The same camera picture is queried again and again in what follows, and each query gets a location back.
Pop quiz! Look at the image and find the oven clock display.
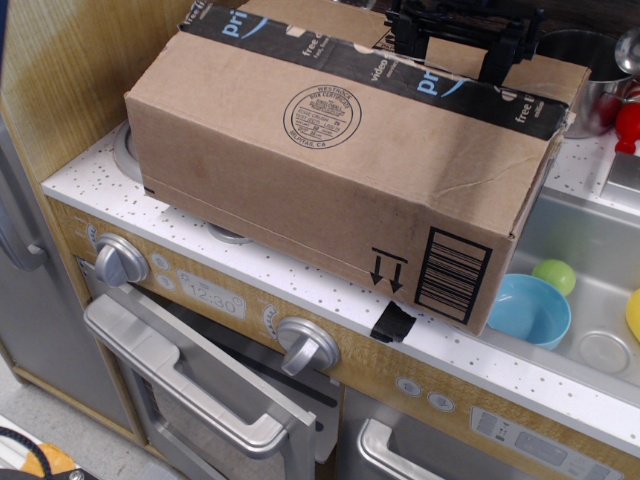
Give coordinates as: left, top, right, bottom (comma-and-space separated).
177, 269, 247, 320

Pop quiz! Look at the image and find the green plastic ball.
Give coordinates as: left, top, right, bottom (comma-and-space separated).
532, 259, 576, 296

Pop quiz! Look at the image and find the large brown cardboard box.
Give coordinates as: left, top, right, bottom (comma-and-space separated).
126, 1, 589, 334

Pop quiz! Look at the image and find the left silver stove knob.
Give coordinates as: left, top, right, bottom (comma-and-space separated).
95, 233, 150, 287

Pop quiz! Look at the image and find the silver stove knob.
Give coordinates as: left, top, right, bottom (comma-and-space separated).
276, 317, 340, 376
95, 233, 150, 287

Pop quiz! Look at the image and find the metal kitchen sink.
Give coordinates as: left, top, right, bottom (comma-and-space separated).
480, 188, 639, 404

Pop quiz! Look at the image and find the silver toy oven door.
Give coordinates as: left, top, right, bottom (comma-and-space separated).
84, 288, 341, 479

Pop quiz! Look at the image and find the yellow plastic ball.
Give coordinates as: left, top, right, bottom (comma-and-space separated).
625, 289, 640, 342

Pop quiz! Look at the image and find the right silver stove knob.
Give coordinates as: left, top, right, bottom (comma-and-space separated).
276, 317, 340, 376

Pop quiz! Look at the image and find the blue plastic bowl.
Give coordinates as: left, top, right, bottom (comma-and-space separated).
488, 274, 572, 350

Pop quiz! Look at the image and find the silver dishwasher door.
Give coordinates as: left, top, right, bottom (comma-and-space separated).
337, 385, 626, 480

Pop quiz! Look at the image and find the grey toy fridge door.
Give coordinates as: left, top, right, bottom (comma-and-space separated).
1, 129, 132, 434

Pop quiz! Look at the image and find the red toy bottle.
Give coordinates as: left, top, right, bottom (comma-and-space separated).
615, 103, 640, 154

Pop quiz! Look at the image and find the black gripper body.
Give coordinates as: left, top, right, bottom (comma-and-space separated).
385, 1, 545, 55

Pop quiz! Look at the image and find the black cable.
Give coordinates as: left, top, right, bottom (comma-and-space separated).
0, 425, 54, 476

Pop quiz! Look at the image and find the steel cooking pot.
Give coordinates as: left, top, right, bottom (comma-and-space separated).
536, 29, 631, 139

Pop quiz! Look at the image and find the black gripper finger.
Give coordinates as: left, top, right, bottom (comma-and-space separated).
394, 17, 428, 63
478, 30, 523, 84

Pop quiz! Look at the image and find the black tape patch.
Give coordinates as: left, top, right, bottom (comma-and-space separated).
370, 301, 416, 343

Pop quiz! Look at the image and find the silver ladle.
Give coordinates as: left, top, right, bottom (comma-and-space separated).
614, 27, 640, 76

